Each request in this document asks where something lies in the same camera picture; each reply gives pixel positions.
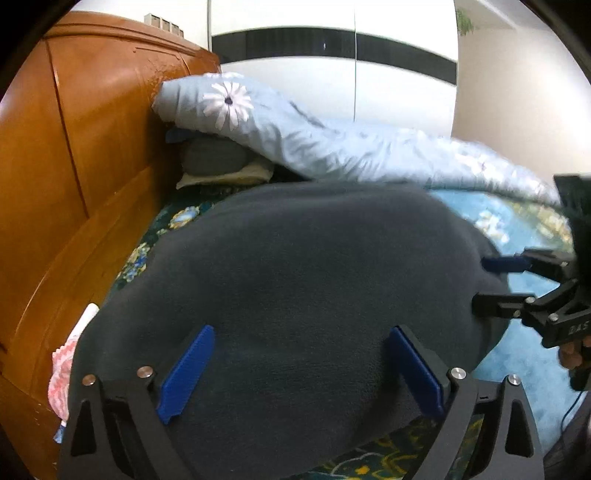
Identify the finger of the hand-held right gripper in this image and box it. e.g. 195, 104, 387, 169
480, 248, 578, 284
471, 279, 580, 333

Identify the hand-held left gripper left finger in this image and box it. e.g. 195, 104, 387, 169
58, 324, 215, 480

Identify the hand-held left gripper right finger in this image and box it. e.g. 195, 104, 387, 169
388, 324, 546, 480

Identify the person's right hand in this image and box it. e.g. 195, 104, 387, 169
558, 335, 591, 372

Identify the pink and white cloth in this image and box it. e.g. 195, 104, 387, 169
48, 302, 100, 421

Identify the teal floral blanket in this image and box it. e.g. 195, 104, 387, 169
111, 185, 490, 480

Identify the beige pillow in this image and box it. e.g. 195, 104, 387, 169
175, 157, 275, 190

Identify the light blue floral quilt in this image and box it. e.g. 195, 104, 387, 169
152, 71, 568, 208

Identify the grey pillow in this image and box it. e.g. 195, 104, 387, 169
180, 136, 252, 178

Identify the wooden headboard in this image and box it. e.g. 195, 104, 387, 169
0, 10, 222, 480

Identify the white wardrobe with black stripe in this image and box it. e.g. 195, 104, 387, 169
208, 0, 460, 139

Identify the small grey box set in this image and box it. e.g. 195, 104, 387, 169
143, 13, 185, 37

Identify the black cable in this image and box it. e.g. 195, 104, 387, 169
558, 392, 583, 444

